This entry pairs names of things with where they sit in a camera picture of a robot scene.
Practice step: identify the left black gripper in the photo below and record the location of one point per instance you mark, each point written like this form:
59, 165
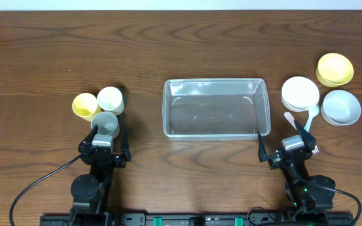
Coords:
104, 155

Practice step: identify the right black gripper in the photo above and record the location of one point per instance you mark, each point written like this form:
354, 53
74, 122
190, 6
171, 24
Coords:
288, 157

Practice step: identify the grey plastic cup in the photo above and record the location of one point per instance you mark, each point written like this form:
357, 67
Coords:
107, 123

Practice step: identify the pink white plastic fork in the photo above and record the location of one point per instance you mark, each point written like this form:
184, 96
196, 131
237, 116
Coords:
291, 119

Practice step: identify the mint green plastic spoon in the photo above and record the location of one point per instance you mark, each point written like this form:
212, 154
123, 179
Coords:
313, 112

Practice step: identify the yellow plastic cup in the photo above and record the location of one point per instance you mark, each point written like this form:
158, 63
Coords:
85, 105

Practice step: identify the white plastic cup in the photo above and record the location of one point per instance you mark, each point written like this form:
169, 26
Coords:
111, 99

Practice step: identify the white plastic bowl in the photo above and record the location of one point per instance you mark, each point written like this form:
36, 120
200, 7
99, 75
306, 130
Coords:
299, 94

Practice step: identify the grey plastic bowl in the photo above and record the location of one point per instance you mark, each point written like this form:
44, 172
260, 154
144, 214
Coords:
340, 108

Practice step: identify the yellow plastic bowl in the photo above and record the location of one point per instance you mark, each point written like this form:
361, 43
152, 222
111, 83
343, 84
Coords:
334, 70

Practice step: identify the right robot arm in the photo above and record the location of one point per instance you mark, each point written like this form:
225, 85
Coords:
312, 195

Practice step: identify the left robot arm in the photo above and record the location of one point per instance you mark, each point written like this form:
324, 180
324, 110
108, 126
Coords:
91, 191

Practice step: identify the clear plastic container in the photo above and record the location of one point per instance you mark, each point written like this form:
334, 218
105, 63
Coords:
215, 109

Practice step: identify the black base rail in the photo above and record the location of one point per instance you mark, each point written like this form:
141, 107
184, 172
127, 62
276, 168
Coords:
253, 218

